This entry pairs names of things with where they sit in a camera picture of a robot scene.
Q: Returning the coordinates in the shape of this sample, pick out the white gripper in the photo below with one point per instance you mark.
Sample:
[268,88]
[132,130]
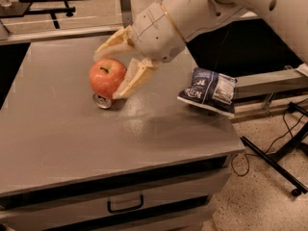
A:
[156,33]

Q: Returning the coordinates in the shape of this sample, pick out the red apple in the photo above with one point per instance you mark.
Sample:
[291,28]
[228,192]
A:
[105,77]

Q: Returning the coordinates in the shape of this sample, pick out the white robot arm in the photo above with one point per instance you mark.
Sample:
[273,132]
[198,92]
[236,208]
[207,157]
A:
[287,18]

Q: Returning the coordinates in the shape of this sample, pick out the blue chip bag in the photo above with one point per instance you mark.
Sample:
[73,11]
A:
[210,91]

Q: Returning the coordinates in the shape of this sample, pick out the crushed red soda can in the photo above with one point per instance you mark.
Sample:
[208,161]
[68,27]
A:
[102,102]

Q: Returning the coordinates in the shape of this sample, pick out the grey side shelf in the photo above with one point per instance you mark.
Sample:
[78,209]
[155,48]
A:
[260,95]

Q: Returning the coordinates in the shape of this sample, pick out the grey drawer front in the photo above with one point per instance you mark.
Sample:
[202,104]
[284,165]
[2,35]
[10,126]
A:
[180,203]

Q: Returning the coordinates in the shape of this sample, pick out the black floor stand base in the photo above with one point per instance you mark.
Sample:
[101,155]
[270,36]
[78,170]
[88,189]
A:
[272,159]

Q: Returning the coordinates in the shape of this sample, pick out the metal railing frame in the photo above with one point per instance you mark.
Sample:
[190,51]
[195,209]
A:
[91,17]

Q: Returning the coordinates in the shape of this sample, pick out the black drawer handle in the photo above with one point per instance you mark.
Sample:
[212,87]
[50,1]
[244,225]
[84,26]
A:
[125,204]

